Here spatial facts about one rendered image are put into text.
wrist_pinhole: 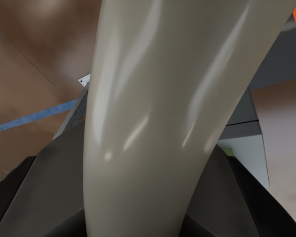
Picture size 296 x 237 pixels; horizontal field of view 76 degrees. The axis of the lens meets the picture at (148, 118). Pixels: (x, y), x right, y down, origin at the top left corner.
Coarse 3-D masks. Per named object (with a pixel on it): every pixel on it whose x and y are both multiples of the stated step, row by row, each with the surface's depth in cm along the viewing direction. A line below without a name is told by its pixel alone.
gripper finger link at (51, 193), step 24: (48, 144) 9; (72, 144) 9; (48, 168) 8; (72, 168) 8; (24, 192) 7; (48, 192) 7; (72, 192) 7; (24, 216) 6; (48, 216) 6; (72, 216) 6
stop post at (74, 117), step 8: (80, 80) 168; (88, 80) 166; (80, 96) 154; (80, 104) 146; (72, 112) 140; (80, 112) 144; (64, 120) 138; (72, 120) 136; (80, 120) 142; (64, 128) 129; (56, 136) 127
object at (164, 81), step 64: (128, 0) 2; (192, 0) 2; (256, 0) 2; (128, 64) 3; (192, 64) 2; (256, 64) 3; (128, 128) 3; (192, 128) 3; (128, 192) 4; (192, 192) 4
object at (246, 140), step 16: (240, 112) 68; (256, 112) 66; (224, 128) 67; (240, 128) 64; (256, 128) 61; (224, 144) 66; (240, 144) 64; (256, 144) 63; (240, 160) 71; (256, 160) 69; (256, 176) 78
